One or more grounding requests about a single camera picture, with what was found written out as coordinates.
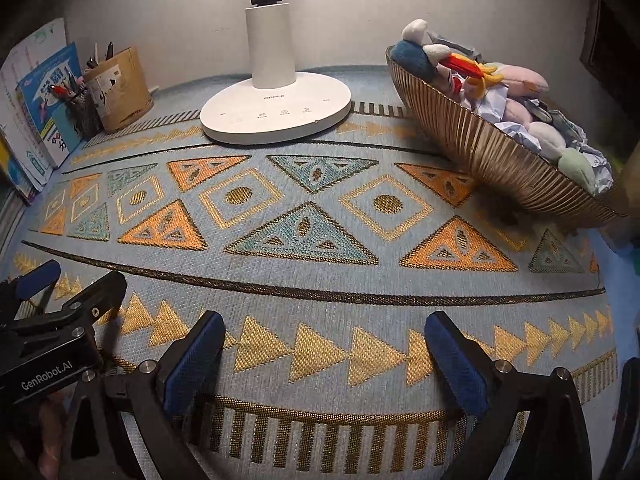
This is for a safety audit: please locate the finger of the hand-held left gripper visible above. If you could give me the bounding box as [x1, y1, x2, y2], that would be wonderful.
[0, 260, 62, 321]
[12, 271, 128, 336]

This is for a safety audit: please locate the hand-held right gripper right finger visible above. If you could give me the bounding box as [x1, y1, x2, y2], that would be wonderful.
[424, 310, 601, 480]

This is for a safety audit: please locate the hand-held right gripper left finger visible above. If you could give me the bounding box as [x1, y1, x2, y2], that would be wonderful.
[60, 310, 227, 480]

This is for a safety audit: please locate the gold ribbed bowl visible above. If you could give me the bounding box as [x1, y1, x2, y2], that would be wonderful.
[385, 45, 628, 231]

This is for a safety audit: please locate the pastel dango plush toy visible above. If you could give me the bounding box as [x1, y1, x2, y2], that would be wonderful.
[482, 61, 551, 98]
[502, 97, 598, 193]

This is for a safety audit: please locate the paper ball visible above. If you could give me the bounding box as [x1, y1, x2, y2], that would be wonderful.
[575, 142, 615, 196]
[495, 120, 543, 153]
[475, 85, 511, 123]
[430, 32, 481, 61]

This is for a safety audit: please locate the white cat plush toy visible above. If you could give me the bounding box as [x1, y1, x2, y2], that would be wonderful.
[435, 52, 501, 106]

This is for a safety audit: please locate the blue and white plush toy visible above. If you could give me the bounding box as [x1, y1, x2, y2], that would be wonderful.
[389, 19, 451, 83]

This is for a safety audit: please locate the patterned woven mat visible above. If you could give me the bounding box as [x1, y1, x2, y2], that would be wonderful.
[0, 65, 621, 480]

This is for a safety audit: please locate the black mesh pen holder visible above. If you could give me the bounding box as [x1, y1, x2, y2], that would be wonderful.
[62, 87, 106, 142]

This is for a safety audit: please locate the blue illustrated book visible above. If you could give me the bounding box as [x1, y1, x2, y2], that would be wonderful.
[15, 42, 86, 168]

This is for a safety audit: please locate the bunch of colourful pens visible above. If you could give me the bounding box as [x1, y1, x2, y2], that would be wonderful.
[47, 72, 91, 106]

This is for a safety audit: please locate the brown pen holder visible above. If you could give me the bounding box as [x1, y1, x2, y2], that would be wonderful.
[82, 46, 155, 133]

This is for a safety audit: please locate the white workbook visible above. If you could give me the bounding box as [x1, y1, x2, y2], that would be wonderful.
[0, 17, 68, 181]

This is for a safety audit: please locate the bunch of dark pens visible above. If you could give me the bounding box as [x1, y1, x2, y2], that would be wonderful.
[85, 40, 118, 71]

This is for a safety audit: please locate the white desk lamp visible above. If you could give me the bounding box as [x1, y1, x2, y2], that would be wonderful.
[200, 0, 353, 146]

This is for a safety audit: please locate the dark monitor screen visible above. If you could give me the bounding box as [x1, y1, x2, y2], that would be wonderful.
[580, 0, 640, 86]

